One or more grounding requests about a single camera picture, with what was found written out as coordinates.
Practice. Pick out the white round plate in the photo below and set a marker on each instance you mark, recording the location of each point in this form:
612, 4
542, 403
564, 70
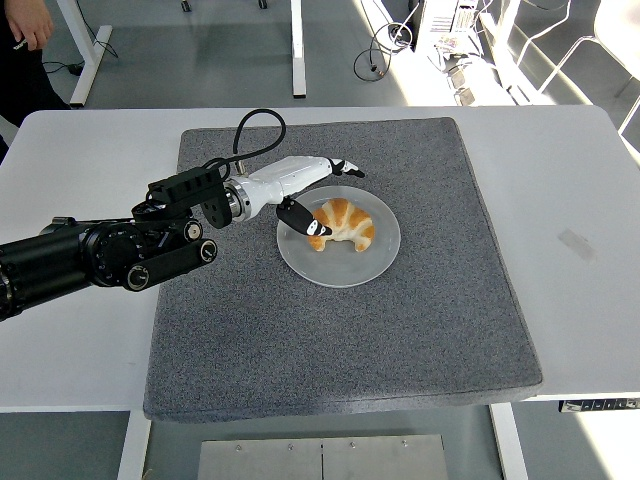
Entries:
340, 265

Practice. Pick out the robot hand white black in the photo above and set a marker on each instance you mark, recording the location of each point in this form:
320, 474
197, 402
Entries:
285, 180

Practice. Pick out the person's leg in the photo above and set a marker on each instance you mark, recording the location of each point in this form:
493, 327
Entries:
25, 85

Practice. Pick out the black table control panel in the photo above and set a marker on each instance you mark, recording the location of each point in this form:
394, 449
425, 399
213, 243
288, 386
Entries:
600, 405

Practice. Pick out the white computer case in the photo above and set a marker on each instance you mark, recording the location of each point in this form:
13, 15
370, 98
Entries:
445, 22

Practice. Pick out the grey metal plate with screws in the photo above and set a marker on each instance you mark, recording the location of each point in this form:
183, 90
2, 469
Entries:
320, 460

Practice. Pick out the white table leg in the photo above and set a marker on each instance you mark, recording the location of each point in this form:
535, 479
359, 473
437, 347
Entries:
509, 440
135, 445

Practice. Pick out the clear tape strip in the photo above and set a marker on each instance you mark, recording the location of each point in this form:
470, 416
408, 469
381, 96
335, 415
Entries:
577, 245

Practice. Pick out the person's forearm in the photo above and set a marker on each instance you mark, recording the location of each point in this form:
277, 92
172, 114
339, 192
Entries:
24, 3

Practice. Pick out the person's hand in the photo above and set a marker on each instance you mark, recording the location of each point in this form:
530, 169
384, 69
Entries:
34, 29

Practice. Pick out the golden croissant bread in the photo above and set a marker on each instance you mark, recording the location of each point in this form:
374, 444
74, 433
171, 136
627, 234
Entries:
350, 220

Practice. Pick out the grey felt mat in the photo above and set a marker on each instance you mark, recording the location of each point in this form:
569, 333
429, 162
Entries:
350, 340

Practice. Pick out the white desk leg with foot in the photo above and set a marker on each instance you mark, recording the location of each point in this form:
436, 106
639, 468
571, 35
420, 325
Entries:
90, 65
298, 50

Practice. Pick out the white frame chair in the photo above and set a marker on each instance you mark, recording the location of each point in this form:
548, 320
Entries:
607, 30

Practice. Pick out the white power strip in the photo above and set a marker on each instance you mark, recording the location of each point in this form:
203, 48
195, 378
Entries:
470, 80

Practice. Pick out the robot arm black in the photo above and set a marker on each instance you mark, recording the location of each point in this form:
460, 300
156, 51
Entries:
75, 255

